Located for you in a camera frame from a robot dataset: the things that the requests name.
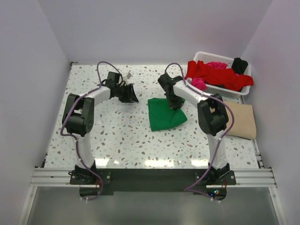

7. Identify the aluminium frame rail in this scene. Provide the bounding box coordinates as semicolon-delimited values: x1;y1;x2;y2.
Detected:
30;168;277;188

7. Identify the red t shirt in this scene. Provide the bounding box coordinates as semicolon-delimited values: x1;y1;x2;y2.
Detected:
185;60;254;91

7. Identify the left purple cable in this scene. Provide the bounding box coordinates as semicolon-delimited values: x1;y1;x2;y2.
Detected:
60;61;122;201

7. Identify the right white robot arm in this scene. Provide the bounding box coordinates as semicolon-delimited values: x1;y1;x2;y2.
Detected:
158;73;230;184

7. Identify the pink t shirt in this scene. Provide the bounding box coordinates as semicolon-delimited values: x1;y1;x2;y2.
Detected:
185;60;227;91

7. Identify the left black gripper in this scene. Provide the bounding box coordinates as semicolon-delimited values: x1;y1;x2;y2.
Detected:
115;82;138;103

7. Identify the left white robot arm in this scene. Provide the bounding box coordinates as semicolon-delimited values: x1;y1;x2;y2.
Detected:
60;72;139;184

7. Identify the black t shirt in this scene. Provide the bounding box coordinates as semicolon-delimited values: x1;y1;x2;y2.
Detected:
232;58;248;75

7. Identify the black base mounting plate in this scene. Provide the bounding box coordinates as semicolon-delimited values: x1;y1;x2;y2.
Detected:
69;168;236;196

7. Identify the green t shirt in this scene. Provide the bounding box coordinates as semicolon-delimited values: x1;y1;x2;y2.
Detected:
148;98;188;132

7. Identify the white plastic laundry basket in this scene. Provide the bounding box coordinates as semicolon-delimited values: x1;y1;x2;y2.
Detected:
193;52;250;98

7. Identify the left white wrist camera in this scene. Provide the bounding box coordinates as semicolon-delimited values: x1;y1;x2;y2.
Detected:
123;72;132;83

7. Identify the folded beige t shirt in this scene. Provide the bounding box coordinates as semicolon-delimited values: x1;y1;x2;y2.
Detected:
225;101;256;140

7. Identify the purple cable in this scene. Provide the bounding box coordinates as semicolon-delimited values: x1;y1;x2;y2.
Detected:
165;62;236;196
60;61;122;201

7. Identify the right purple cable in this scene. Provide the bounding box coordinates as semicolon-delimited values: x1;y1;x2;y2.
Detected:
165;62;236;196

